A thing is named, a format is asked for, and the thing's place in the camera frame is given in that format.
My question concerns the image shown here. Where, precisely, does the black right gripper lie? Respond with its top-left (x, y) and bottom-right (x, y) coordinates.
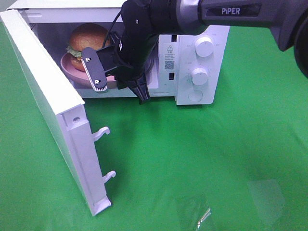
top-left (97, 31), bottom-right (159, 105)

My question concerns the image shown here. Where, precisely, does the round white door button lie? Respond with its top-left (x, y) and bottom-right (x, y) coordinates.
top-left (188, 90), bottom-right (203, 102)

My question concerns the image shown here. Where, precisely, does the burger with lettuce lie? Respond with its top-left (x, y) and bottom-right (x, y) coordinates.
top-left (66, 23), bottom-right (107, 72)

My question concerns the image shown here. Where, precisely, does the pink round plate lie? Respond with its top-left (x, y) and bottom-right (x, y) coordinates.
top-left (60, 52), bottom-right (121, 89)

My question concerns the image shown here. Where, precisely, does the white microwave door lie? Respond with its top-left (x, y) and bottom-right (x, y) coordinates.
top-left (0, 10), bottom-right (116, 216)

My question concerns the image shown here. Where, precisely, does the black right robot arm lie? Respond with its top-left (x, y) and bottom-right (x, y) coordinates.
top-left (97, 0), bottom-right (308, 103)

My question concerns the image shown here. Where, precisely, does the lower white microwave knob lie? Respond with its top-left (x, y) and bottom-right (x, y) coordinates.
top-left (192, 68), bottom-right (208, 86)

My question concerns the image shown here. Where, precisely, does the white microwave knob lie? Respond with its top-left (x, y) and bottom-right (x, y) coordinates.
top-left (192, 68), bottom-right (208, 86)
top-left (195, 37), bottom-right (214, 57)

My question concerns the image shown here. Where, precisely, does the upper white microwave knob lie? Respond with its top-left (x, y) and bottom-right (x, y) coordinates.
top-left (195, 37), bottom-right (214, 57)

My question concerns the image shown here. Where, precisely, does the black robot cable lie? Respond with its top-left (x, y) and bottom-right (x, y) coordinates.
top-left (102, 11), bottom-right (123, 49)

